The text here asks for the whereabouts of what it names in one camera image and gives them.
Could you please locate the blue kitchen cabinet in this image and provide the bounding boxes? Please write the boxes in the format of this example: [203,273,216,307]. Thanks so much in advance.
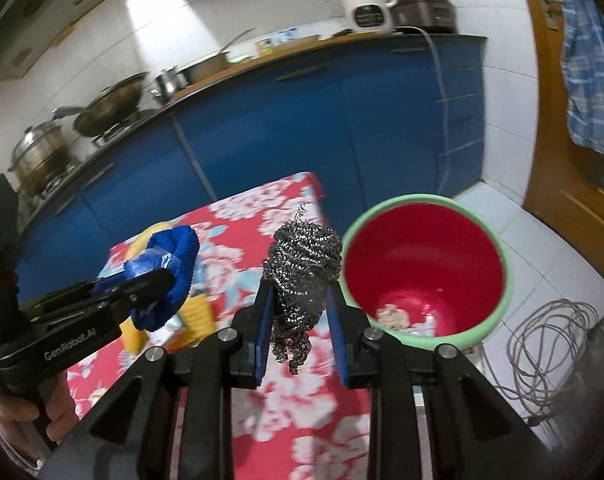
[12,34,487,311]

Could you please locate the person's left hand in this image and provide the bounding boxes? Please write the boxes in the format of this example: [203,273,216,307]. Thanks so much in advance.
[0,374,79,456]

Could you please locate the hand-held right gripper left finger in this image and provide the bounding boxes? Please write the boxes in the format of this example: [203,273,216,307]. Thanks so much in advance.
[41,280,278,480]

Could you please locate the black gas stove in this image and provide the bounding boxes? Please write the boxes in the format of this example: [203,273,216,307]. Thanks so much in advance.
[14,109,156,212]

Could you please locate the long-handled steel pan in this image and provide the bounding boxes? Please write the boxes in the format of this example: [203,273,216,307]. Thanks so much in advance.
[179,27,258,84]

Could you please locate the steel steamer pot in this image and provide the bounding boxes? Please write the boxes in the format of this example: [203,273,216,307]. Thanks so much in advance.
[8,121,81,196]

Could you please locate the steel wool scourer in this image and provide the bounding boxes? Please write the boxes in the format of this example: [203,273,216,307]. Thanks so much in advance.
[262,204,344,375]

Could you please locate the person's left forearm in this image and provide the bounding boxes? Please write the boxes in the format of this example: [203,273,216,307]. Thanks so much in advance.
[0,410,45,477]

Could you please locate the red bin with green rim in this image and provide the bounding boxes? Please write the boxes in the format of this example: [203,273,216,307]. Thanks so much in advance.
[341,194,514,356]

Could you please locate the small steel pot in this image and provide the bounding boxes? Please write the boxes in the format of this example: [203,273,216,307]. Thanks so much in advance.
[149,66,190,99]

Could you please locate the metal door lock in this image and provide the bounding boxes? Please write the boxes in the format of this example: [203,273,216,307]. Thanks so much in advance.
[538,0,566,29]

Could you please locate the blue knitted cloth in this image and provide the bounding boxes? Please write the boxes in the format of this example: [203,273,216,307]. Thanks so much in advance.
[94,225,201,332]

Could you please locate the black electric cooker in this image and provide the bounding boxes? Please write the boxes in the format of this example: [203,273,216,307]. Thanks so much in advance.
[392,0,458,34]

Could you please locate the coiled grey cable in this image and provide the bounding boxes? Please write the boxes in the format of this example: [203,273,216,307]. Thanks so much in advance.
[474,299,604,427]

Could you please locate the yellow dish sponge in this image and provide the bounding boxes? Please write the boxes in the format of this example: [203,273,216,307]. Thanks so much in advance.
[121,287,218,356]

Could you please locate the blue plaid cloth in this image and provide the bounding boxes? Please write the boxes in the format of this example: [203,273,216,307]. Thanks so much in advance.
[559,0,604,157]

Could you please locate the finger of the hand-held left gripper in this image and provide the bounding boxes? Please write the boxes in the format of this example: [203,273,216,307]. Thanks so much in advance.
[94,255,179,322]

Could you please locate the dark steel wok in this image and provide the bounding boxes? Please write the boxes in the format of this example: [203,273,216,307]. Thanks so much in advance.
[52,71,150,138]

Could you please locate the steel range hood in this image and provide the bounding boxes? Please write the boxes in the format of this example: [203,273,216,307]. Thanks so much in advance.
[0,0,123,81]

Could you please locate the red floral tablecloth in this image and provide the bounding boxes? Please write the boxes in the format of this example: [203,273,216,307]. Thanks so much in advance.
[64,171,383,480]

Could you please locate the yellow banana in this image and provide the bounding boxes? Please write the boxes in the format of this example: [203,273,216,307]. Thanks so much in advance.
[128,220,177,262]

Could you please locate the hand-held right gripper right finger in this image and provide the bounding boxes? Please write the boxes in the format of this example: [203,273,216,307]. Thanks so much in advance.
[326,280,563,480]

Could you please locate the crumpled white paper scraps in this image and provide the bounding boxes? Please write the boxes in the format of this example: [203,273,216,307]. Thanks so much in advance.
[376,302,439,337]

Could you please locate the wooden door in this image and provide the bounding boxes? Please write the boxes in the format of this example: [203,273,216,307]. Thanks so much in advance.
[512,0,604,306]

